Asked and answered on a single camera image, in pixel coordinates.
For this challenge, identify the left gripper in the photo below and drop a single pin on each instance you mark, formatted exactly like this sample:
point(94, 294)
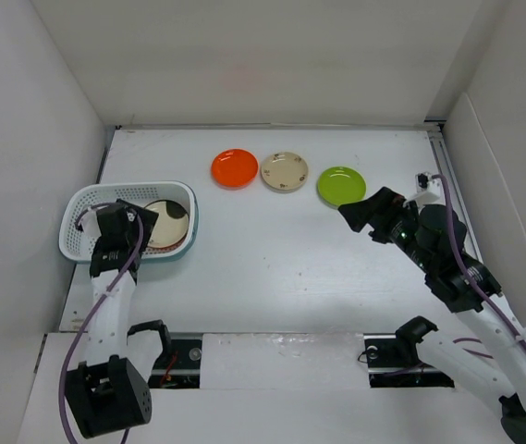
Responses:
point(149, 220)

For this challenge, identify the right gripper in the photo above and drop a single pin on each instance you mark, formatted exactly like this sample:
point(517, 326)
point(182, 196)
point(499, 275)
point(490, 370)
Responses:
point(380, 209)

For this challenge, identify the green plate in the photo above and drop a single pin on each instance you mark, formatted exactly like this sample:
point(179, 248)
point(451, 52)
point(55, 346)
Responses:
point(341, 185)

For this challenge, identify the beige plate with black patch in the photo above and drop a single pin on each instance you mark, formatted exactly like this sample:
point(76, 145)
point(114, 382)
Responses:
point(171, 226)

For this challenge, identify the beige plate with motifs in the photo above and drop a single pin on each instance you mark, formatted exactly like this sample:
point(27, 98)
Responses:
point(284, 171)

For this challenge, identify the orange plate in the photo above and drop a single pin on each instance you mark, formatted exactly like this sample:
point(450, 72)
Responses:
point(234, 168)
point(167, 249)

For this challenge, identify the orange plate front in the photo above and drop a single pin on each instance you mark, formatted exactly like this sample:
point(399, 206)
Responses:
point(167, 249)

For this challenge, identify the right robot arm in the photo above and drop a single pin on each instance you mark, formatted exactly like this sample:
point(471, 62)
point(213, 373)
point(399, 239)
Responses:
point(471, 293)

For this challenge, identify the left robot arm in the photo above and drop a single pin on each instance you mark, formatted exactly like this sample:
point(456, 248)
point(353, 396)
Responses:
point(109, 390)

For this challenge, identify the white perforated plastic basket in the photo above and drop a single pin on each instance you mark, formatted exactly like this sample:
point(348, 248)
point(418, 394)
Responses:
point(78, 246)

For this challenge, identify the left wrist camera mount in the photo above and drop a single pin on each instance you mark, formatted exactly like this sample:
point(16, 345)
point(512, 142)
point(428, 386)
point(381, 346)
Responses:
point(87, 223)

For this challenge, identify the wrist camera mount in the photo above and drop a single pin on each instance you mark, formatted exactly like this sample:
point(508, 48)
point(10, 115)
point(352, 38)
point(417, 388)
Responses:
point(87, 223)
point(428, 191)

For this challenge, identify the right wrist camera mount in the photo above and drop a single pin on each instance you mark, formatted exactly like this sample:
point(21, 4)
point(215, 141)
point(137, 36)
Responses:
point(428, 191)

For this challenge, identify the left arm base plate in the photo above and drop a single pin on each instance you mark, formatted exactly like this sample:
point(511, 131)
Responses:
point(181, 367)

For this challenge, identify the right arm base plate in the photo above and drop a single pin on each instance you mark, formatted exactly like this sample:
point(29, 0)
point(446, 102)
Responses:
point(388, 368)

